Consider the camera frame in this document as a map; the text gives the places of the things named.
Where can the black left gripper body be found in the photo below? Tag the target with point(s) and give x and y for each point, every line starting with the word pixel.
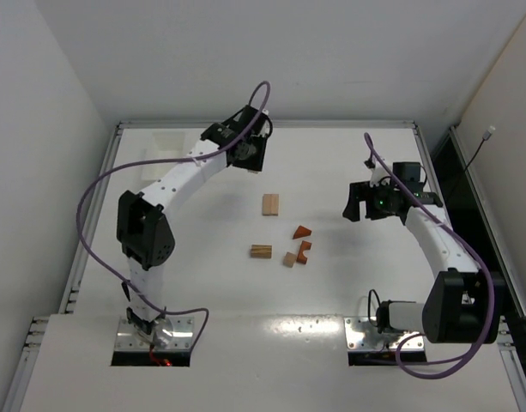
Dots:
pixel 257 155

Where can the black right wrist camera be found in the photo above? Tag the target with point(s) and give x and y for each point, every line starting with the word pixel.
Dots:
pixel 409 172

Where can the light wooden long block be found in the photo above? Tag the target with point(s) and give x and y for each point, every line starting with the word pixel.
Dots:
pixel 268 205

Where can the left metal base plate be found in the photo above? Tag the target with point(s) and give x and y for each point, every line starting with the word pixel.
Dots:
pixel 173 335

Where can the red-brown wooden triangle block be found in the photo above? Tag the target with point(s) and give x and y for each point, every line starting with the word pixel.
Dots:
pixel 301 232

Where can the red-brown wooden arch block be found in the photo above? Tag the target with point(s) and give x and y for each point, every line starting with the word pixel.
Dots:
pixel 304 247

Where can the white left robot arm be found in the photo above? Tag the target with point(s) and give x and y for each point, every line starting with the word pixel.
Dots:
pixel 144 218

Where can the white plastic tray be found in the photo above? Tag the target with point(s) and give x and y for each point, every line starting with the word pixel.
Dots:
pixel 162 144

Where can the aluminium table edge rail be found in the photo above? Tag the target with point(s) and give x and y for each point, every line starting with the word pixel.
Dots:
pixel 453 184

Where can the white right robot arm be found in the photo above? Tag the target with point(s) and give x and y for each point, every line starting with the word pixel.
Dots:
pixel 456 308

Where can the striped brown wooden block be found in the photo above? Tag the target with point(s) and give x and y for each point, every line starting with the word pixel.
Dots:
pixel 261 251

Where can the metal base plate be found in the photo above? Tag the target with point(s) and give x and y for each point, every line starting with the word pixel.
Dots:
pixel 173 335
pixel 363 338

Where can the light wooden letter cube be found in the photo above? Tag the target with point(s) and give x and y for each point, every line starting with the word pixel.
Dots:
pixel 289 259

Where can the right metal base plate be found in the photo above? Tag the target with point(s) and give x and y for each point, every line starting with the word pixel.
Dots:
pixel 363 338

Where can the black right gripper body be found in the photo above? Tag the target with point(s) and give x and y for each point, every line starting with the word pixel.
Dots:
pixel 359 201

